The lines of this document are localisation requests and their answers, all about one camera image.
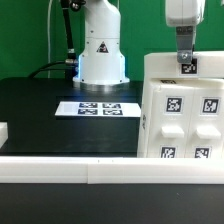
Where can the white marker sheet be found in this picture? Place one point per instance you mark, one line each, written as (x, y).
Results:
(98, 109)

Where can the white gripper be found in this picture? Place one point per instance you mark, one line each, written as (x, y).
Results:
(186, 14)

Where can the white cabinet body box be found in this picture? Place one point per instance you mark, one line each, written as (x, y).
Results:
(148, 91)

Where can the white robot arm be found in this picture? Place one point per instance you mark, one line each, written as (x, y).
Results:
(101, 66)

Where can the white U-shaped fence frame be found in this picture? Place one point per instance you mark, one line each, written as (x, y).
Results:
(110, 170)

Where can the white cabinet top block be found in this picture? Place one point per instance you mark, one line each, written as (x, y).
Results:
(205, 64)

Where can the white cabinet door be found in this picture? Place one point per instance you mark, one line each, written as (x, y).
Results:
(206, 128)
(169, 122)

